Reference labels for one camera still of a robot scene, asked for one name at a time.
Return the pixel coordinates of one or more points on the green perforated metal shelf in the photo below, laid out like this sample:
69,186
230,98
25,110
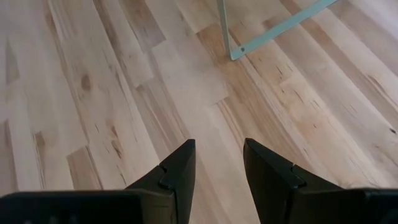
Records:
280,28

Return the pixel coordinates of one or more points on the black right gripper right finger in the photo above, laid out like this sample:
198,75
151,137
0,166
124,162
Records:
267,180

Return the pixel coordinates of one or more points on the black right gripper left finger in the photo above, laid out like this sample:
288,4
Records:
182,174

